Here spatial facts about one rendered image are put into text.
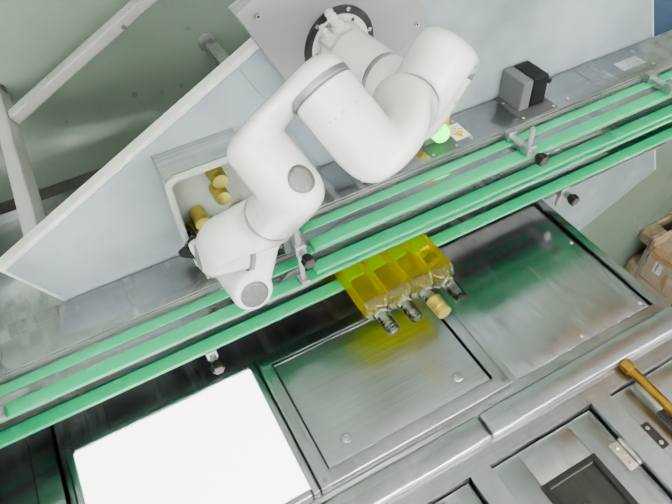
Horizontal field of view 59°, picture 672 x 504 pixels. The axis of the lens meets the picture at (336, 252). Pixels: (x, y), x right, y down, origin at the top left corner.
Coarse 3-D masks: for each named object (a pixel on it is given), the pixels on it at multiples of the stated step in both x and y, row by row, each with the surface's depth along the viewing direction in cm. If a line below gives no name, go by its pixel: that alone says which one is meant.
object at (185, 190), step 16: (224, 160) 113; (176, 176) 110; (192, 176) 121; (176, 192) 121; (192, 192) 123; (208, 192) 125; (240, 192) 129; (176, 208) 115; (208, 208) 128; (224, 208) 130
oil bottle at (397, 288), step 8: (376, 256) 135; (384, 256) 135; (368, 264) 134; (376, 264) 133; (384, 264) 133; (392, 264) 133; (376, 272) 132; (384, 272) 132; (392, 272) 132; (376, 280) 132; (384, 280) 130; (392, 280) 130; (400, 280) 130; (384, 288) 129; (392, 288) 129; (400, 288) 129; (408, 288) 129; (392, 296) 128; (400, 296) 128; (408, 296) 129; (392, 304) 129
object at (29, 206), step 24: (144, 0) 149; (120, 24) 150; (96, 48) 151; (72, 72) 152; (0, 96) 159; (24, 96) 154; (48, 96) 153; (0, 120) 152; (24, 144) 149; (24, 168) 139; (24, 192) 132; (24, 216) 127
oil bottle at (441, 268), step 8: (408, 240) 138; (416, 240) 138; (424, 240) 138; (416, 248) 136; (424, 248) 136; (432, 248) 136; (424, 256) 135; (432, 256) 134; (440, 256) 134; (424, 264) 134; (432, 264) 133; (440, 264) 133; (448, 264) 133; (432, 272) 132; (440, 272) 131; (448, 272) 132; (440, 280) 132; (440, 288) 134
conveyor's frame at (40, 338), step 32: (608, 64) 160; (640, 64) 159; (544, 96) 152; (576, 96) 151; (480, 128) 144; (416, 160) 138; (448, 160) 140; (352, 192) 131; (288, 256) 134; (128, 288) 129; (160, 288) 128; (192, 288) 128; (32, 320) 124; (64, 320) 124; (96, 320) 124; (128, 320) 123; (0, 352) 119; (32, 352) 119; (64, 352) 120
